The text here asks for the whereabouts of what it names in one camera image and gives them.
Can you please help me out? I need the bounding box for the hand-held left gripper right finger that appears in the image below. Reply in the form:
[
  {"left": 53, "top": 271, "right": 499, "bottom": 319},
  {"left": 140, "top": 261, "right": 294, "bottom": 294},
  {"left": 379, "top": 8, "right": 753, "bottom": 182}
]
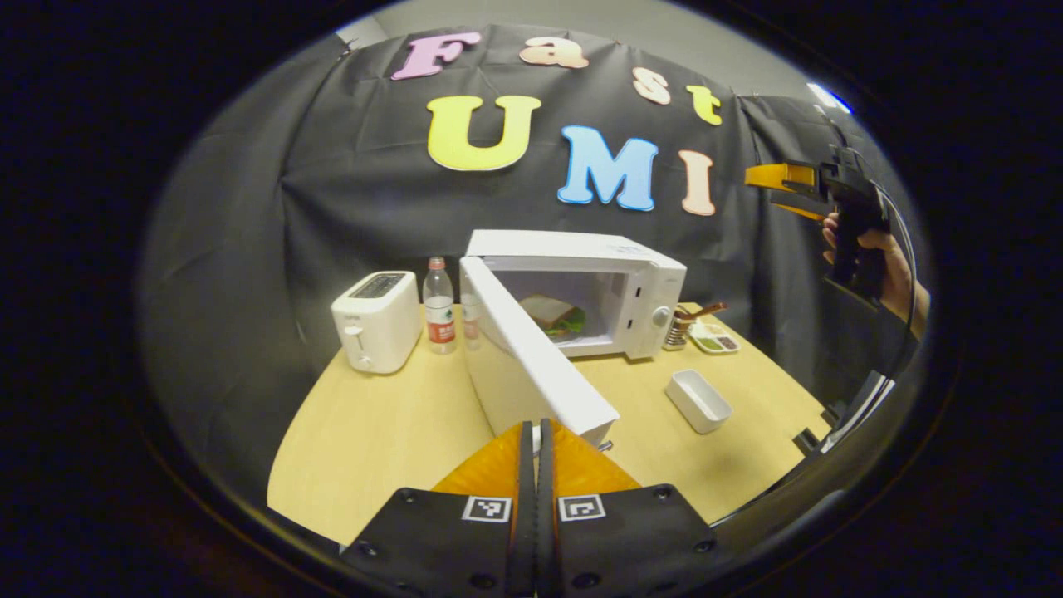
[{"left": 538, "top": 418, "right": 719, "bottom": 597}]

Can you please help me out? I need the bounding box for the lettuce bread sandwich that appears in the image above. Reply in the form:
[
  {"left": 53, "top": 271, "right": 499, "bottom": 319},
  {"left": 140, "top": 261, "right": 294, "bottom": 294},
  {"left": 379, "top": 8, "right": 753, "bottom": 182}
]
[{"left": 519, "top": 294, "right": 587, "bottom": 343}]

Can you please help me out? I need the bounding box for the small ceiling light panel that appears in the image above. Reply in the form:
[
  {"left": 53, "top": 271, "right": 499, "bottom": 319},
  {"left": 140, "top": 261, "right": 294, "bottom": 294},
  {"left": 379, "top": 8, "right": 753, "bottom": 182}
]
[{"left": 806, "top": 81, "right": 852, "bottom": 115}]

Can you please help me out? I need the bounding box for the metal wire utensil holder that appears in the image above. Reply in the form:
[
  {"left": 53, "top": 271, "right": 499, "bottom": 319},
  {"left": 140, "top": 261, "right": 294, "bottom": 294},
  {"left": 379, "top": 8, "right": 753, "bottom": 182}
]
[{"left": 664, "top": 306, "right": 694, "bottom": 351}]

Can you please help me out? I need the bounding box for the white divided bean dish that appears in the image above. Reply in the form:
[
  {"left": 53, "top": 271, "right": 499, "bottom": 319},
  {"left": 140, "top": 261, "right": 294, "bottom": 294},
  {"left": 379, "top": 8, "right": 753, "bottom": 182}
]
[{"left": 689, "top": 321, "right": 740, "bottom": 355}]

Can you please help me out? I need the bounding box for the white rectangular tray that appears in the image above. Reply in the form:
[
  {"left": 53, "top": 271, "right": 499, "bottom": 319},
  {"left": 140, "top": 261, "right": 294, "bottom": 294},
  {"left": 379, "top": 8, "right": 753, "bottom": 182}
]
[{"left": 664, "top": 370, "right": 734, "bottom": 435}]

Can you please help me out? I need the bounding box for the red label water bottle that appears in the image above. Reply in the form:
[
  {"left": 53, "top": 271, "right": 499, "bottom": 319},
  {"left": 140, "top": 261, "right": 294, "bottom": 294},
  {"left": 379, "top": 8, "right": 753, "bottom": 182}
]
[{"left": 423, "top": 257, "right": 458, "bottom": 355}]

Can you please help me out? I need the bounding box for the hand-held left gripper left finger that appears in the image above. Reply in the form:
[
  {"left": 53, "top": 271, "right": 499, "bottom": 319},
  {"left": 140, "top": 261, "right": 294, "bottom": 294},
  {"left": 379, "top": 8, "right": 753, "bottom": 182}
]
[{"left": 340, "top": 421, "right": 536, "bottom": 597}]

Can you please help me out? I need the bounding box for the white microwave oven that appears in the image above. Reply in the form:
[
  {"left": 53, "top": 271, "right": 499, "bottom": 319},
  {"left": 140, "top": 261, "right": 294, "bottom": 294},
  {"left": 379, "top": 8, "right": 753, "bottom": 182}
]
[{"left": 459, "top": 229, "right": 688, "bottom": 449}]

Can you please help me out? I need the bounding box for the white toaster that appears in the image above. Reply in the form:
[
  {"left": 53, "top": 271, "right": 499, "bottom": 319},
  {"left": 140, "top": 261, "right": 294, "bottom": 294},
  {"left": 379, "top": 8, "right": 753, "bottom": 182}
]
[{"left": 331, "top": 271, "right": 423, "bottom": 375}]

